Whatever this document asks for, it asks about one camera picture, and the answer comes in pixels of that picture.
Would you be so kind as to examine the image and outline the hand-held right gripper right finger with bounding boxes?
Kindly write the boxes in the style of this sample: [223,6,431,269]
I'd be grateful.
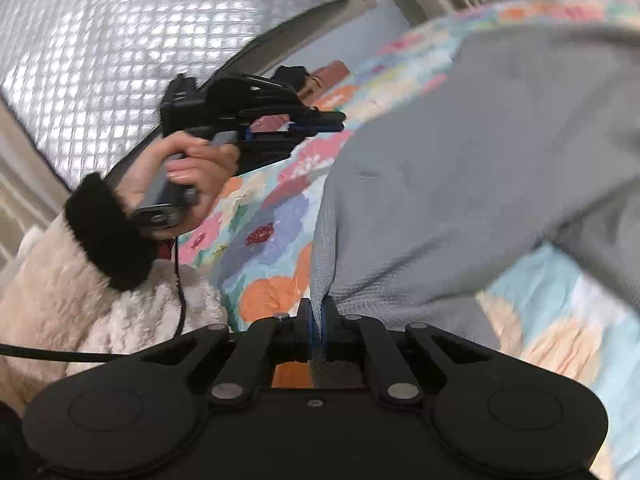
[316,295,501,408]

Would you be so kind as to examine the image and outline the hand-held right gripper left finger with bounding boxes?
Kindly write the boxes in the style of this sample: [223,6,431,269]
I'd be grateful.
[127,297,317,408]

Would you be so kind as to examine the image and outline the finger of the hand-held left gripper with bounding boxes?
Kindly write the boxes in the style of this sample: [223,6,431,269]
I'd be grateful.
[287,106,348,137]

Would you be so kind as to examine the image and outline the grey shirt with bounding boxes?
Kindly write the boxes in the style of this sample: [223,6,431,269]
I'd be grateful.
[310,22,640,391]

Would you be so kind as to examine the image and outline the black folded clothes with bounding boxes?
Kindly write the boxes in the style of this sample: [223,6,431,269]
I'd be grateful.
[272,65,312,93]

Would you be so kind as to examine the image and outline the person's left hand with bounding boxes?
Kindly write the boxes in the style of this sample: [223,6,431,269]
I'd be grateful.
[119,134,242,216]

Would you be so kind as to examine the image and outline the pink suitcase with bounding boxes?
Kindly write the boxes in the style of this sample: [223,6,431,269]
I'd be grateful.
[305,60,351,93]

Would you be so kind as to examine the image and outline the floral quilt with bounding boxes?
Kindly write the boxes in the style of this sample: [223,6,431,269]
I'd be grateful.
[177,0,640,480]

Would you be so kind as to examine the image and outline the silver quilted window cover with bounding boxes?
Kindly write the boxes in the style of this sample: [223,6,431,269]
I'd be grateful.
[0,0,348,188]

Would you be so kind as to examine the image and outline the black cable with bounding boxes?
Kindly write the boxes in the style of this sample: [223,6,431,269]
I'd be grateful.
[0,232,188,363]

